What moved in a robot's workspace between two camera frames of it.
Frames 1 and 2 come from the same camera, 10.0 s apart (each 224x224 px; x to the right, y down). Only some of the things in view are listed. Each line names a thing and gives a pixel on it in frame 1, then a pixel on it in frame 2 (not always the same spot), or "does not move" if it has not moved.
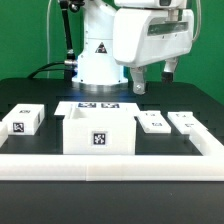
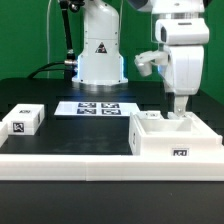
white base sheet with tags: [96, 109] does not move
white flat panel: [117, 167] does not move
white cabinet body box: [99, 135] to [173, 136]
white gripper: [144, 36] to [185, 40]
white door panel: [185, 120] does not move
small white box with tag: [24, 119] does not move
